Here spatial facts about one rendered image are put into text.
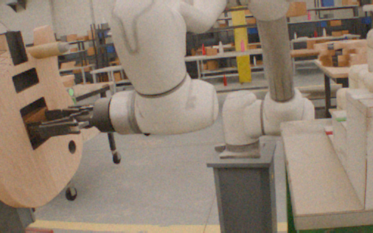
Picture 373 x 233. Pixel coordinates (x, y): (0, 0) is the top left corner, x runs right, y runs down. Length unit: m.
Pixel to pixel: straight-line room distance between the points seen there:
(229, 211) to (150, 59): 1.10
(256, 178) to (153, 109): 0.90
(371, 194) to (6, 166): 0.67
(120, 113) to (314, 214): 0.40
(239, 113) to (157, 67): 0.90
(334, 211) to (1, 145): 0.63
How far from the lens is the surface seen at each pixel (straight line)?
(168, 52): 0.55
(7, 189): 0.74
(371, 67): 0.62
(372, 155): 0.55
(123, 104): 0.67
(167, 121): 0.63
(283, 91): 1.30
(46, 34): 0.91
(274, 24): 1.13
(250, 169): 1.44
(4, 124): 0.75
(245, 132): 1.43
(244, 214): 1.54
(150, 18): 0.53
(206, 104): 0.62
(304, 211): 0.58
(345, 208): 0.59
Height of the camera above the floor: 1.22
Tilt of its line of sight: 13 degrees down
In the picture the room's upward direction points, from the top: 8 degrees counter-clockwise
